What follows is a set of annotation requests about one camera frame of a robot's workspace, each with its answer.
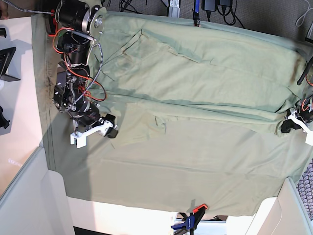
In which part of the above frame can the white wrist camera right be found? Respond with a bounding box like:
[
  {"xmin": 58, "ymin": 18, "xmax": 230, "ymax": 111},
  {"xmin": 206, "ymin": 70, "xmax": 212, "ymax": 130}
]
[{"xmin": 70, "ymin": 132, "xmax": 87, "ymax": 148}]

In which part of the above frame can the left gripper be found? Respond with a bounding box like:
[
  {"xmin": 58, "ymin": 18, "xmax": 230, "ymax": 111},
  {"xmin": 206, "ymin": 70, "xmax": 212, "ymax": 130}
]
[{"xmin": 281, "ymin": 97, "xmax": 313, "ymax": 134}]

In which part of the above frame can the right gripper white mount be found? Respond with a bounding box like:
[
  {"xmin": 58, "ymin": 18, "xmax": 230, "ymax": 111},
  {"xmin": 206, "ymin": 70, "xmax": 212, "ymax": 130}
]
[{"xmin": 70, "ymin": 102, "xmax": 118, "ymax": 139}]

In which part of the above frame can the black object table edge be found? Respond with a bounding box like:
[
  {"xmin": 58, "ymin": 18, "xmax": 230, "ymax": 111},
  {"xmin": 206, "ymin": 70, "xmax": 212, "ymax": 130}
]
[{"xmin": 0, "ymin": 106, "xmax": 10, "ymax": 129}]

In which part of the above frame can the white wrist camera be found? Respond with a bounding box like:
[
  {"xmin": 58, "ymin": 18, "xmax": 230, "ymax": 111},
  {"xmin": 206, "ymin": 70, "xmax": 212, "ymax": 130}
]
[
  {"xmin": 305, "ymin": 129, "xmax": 313, "ymax": 146},
  {"xmin": 70, "ymin": 132, "xmax": 87, "ymax": 148}
]

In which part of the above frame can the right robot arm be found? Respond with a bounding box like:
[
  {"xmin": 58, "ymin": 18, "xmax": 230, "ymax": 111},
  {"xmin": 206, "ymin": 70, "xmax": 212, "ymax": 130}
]
[{"xmin": 53, "ymin": 0, "xmax": 118, "ymax": 139}]

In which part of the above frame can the black power adapter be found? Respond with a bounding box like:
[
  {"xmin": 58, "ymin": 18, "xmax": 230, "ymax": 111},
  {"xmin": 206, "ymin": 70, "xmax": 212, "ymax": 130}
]
[{"xmin": 201, "ymin": 0, "xmax": 217, "ymax": 12}]

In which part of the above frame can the green table cover cloth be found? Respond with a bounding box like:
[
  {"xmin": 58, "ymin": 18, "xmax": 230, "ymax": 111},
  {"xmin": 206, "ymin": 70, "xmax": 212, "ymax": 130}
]
[{"xmin": 31, "ymin": 12, "xmax": 313, "ymax": 216}]

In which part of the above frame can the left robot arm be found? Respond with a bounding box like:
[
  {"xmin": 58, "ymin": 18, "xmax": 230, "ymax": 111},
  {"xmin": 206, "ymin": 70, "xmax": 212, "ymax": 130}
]
[{"xmin": 101, "ymin": 53, "xmax": 310, "ymax": 135}]

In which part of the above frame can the orange black clamp left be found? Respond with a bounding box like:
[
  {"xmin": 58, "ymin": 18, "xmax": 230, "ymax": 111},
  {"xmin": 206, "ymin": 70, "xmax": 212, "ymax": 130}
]
[{"xmin": 44, "ymin": 9, "xmax": 58, "ymax": 37}]

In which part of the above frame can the blue orange clamp bottom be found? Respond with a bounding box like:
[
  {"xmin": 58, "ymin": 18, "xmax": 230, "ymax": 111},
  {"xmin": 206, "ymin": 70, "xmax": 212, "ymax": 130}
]
[{"xmin": 171, "ymin": 204, "xmax": 208, "ymax": 235}]

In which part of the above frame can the black tablet stand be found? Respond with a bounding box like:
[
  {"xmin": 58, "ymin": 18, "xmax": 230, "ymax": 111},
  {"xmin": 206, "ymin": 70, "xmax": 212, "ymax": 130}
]
[{"xmin": 0, "ymin": 47, "xmax": 20, "ymax": 82}]

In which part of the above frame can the light green T-shirt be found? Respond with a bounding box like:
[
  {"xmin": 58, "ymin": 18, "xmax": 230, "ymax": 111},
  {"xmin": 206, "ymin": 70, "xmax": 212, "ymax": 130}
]
[{"xmin": 100, "ymin": 27, "xmax": 306, "ymax": 147}]

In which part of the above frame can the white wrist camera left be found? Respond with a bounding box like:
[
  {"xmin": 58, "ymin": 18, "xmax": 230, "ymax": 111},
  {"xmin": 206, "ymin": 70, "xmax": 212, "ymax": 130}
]
[{"xmin": 305, "ymin": 129, "xmax": 313, "ymax": 146}]

